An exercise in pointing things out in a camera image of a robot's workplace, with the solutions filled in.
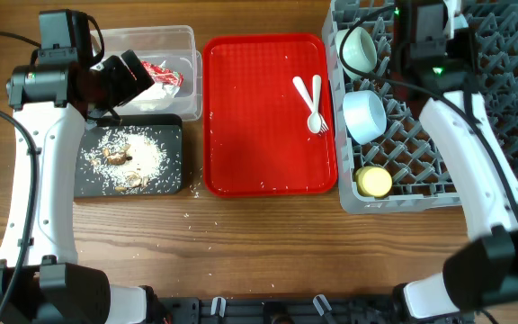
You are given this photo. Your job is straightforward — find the red snack wrapper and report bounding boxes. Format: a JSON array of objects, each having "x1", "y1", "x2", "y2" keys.
[{"x1": 141, "y1": 61, "x2": 183, "y2": 86}]

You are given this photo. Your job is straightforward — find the red serving tray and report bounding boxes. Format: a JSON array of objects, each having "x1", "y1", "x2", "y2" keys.
[{"x1": 201, "y1": 33, "x2": 337, "y2": 198}]

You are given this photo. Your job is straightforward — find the yellow plastic cup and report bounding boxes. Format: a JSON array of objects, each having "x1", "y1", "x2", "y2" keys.
[{"x1": 354, "y1": 166, "x2": 393, "y2": 198}]

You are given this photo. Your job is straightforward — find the light blue rice bowl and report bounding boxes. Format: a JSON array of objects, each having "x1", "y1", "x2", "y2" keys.
[{"x1": 343, "y1": 90, "x2": 387, "y2": 145}]

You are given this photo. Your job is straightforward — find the rice and food scraps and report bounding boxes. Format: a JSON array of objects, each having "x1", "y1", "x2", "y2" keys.
[{"x1": 81, "y1": 128, "x2": 182, "y2": 194}]

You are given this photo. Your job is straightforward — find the black plastic tray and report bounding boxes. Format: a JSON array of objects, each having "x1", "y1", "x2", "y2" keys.
[{"x1": 73, "y1": 113, "x2": 184, "y2": 199}]

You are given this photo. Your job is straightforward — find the black mounting rail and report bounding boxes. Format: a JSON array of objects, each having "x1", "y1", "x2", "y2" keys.
[{"x1": 146, "y1": 294, "x2": 403, "y2": 324}]

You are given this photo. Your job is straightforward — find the clear plastic bin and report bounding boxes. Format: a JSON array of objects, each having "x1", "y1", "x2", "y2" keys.
[{"x1": 91, "y1": 25, "x2": 202, "y2": 122}]

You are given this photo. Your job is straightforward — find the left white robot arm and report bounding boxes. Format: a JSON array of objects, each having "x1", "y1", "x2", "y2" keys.
[{"x1": 0, "y1": 9, "x2": 166, "y2": 323}]

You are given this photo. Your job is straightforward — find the white plastic spoon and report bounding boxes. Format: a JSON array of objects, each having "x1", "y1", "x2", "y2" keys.
[{"x1": 308, "y1": 75, "x2": 322, "y2": 134}]

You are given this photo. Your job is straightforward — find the white plastic fork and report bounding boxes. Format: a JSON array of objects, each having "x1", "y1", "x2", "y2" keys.
[{"x1": 292, "y1": 76, "x2": 329, "y2": 134}]

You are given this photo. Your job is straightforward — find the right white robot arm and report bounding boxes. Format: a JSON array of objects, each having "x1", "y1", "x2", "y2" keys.
[{"x1": 393, "y1": 1, "x2": 518, "y2": 320}]

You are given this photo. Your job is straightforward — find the green bowl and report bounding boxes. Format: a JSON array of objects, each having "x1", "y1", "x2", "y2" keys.
[{"x1": 342, "y1": 27, "x2": 377, "y2": 73}]

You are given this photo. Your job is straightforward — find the crumpled white tissue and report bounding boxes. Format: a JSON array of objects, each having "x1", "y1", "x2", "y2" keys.
[{"x1": 133, "y1": 80, "x2": 182, "y2": 110}]

